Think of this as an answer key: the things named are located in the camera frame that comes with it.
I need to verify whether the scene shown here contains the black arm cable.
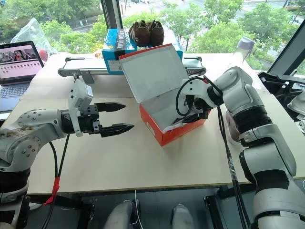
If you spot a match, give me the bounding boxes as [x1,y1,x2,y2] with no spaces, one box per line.
[175,75,247,229]
[42,134,71,229]

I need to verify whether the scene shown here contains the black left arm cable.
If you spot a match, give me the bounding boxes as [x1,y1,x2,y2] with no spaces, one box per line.
[42,134,71,229]

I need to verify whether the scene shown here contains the thin white cord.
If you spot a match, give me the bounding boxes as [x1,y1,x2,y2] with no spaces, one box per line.
[132,189,140,225]

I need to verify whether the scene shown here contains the black device frame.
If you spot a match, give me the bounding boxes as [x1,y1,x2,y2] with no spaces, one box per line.
[257,71,305,106]

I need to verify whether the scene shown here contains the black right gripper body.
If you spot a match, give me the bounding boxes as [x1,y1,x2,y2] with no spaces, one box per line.
[184,95,211,120]

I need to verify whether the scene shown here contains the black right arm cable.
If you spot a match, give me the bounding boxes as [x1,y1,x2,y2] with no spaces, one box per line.
[175,75,247,229]

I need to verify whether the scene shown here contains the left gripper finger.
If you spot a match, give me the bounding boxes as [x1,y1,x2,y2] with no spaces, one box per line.
[99,123,135,139]
[94,102,127,113]

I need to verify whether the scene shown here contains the white crumpled object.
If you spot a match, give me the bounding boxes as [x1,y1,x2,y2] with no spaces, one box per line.
[286,94,305,118]

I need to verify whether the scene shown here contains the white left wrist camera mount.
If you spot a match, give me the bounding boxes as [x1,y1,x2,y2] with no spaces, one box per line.
[68,80,93,137]

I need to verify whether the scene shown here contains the white tissue paper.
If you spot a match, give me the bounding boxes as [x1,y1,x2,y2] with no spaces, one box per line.
[162,123,185,134]

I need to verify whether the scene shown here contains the clear plastic bag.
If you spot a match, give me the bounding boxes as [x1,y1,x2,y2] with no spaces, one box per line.
[10,17,60,57]

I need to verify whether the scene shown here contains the grey laptop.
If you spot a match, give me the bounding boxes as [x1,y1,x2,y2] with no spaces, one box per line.
[0,41,45,113]

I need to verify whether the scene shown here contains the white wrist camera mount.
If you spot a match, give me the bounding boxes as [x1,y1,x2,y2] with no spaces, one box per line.
[68,80,93,137]
[179,77,213,108]

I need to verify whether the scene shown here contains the blue shoebox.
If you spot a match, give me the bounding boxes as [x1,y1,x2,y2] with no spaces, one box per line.
[102,28,184,76]

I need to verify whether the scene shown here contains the clear bottle with lavender lid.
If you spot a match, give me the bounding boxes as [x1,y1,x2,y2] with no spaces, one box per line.
[234,36,256,65]

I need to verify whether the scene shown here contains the small grey conveyor belt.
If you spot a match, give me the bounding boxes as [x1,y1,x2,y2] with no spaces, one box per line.
[57,55,207,84]

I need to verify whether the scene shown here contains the brown suede shoe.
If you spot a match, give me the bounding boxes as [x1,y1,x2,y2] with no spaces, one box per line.
[128,20,151,47]
[148,20,165,46]

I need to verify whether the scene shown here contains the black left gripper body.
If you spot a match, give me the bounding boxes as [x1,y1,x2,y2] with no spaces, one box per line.
[78,105,102,135]

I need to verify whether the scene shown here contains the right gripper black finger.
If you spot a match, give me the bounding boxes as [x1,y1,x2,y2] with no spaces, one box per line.
[181,113,203,123]

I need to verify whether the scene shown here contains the grey rounded robot leg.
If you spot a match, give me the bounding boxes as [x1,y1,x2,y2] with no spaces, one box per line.
[171,204,195,229]
[104,199,137,229]

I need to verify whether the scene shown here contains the orange shoebox with white inside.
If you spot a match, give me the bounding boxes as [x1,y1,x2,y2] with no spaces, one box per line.
[118,43,212,147]

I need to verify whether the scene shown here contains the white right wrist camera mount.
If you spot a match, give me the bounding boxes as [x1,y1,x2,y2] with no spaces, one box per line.
[179,77,213,108]

